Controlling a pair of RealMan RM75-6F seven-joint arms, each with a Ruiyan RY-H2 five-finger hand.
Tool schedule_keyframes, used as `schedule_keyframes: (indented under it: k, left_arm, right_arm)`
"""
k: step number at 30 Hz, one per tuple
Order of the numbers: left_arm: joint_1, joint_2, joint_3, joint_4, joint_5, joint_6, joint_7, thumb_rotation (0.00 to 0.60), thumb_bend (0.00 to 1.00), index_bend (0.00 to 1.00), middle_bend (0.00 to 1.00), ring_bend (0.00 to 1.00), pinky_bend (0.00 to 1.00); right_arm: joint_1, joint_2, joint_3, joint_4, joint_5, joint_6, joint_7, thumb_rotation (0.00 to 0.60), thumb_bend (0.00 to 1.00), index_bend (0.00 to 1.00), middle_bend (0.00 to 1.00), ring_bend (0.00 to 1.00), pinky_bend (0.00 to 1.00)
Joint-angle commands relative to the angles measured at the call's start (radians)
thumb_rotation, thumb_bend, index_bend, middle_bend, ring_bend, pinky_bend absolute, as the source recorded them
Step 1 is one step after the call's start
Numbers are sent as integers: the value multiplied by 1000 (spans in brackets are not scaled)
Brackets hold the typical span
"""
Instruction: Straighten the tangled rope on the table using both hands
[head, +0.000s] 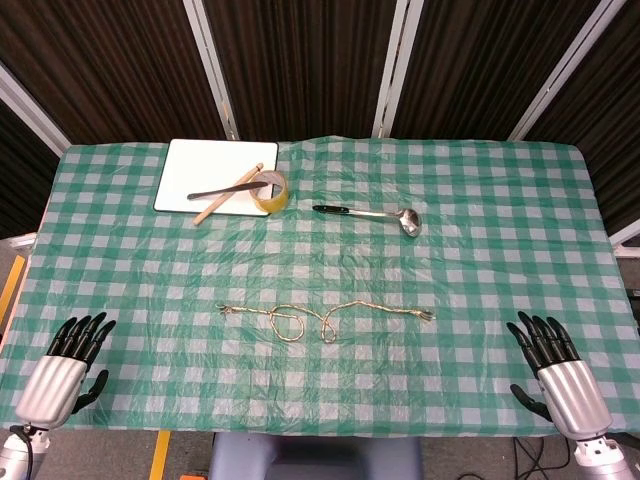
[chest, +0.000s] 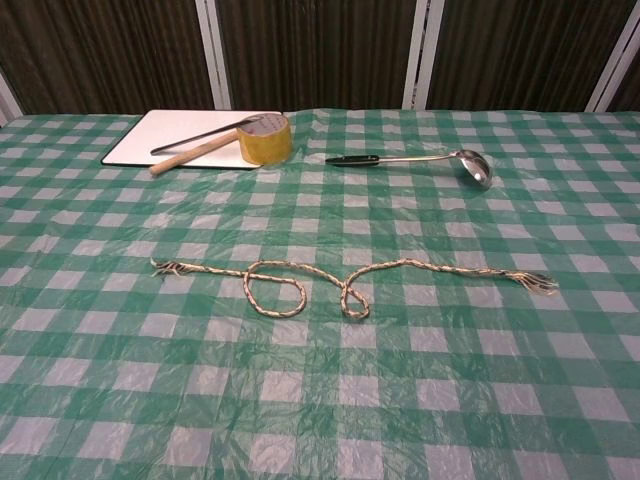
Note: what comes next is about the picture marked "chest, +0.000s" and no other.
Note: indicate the yellow packing tape roll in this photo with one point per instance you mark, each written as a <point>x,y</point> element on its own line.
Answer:
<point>265,147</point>

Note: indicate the wooden stick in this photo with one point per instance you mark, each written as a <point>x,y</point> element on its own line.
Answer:
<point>190,156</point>

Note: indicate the green white checkered tablecloth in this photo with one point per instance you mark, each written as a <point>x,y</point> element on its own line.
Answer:
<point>320,400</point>

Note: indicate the white rectangular board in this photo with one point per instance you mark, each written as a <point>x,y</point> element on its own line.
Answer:
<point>165,135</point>

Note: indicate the white metal frame post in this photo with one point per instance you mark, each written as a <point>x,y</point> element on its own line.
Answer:
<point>7,97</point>
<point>212,55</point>
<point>612,75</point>
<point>421,55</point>

